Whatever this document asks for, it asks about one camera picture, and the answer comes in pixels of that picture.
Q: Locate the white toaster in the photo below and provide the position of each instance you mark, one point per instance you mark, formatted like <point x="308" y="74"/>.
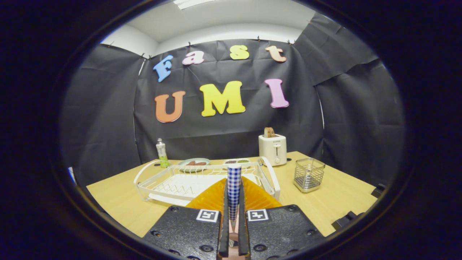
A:
<point x="272" y="150"/>

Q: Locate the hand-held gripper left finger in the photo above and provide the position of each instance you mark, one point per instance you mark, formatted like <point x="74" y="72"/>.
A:
<point x="224" y="238"/>

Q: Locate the white compartment seasoning tray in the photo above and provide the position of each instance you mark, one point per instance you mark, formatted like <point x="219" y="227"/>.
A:
<point x="236" y="161"/>

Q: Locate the ceiling light panel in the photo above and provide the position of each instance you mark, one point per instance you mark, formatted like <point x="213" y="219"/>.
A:
<point x="191" y="3"/>

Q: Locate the teal plate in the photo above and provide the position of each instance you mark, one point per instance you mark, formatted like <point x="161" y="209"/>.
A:
<point x="182" y="163"/>

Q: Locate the black backdrop cloth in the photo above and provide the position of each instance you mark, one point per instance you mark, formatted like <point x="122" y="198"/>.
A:
<point x="223" y="133"/>

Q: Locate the pink plate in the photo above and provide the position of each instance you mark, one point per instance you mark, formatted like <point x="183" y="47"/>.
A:
<point x="234" y="235"/>

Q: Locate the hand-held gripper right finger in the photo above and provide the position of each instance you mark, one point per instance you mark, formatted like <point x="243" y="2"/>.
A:
<point x="243" y="238"/>

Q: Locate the black table clamp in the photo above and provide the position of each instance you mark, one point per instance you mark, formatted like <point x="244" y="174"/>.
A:
<point x="345" y="220"/>
<point x="379" y="190"/>

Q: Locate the green dish soap bottle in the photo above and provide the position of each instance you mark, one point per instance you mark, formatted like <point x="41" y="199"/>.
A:
<point x="162" y="153"/>

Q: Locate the metal mesh basket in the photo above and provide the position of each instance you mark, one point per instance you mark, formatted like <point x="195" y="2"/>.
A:
<point x="308" y="175"/>

